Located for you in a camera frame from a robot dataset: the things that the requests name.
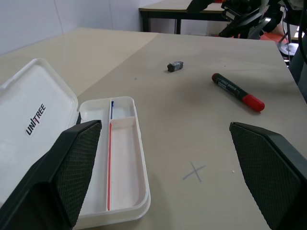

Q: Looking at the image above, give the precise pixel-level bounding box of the dark grey upright object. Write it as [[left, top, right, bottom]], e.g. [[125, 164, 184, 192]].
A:
[[289, 23, 307, 96]]

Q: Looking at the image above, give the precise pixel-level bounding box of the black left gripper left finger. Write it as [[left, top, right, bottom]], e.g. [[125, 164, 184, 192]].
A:
[[0, 119, 103, 230]]

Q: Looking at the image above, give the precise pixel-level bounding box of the black marker with red cap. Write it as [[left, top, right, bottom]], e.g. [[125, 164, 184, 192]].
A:
[[211, 73, 265, 113]]

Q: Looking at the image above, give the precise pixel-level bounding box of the white Unitree pencil case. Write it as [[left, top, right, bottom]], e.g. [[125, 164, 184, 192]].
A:
[[0, 57, 152, 228]]

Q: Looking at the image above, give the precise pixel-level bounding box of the beige table with black frame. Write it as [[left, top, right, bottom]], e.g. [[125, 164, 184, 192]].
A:
[[138, 0, 232, 35]]

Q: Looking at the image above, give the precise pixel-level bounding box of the black equipment on stand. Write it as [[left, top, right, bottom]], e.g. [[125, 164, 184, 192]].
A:
[[187, 0, 288, 39]]

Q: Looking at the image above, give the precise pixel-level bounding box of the round grey stand base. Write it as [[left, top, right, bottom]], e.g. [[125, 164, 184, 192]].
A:
[[279, 42, 298, 58]]

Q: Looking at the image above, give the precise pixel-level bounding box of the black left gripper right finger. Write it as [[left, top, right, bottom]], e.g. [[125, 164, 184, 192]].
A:
[[229, 121, 307, 230]]

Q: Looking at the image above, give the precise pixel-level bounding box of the thin red rod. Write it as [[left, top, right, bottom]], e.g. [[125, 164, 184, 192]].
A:
[[106, 123, 114, 212]]

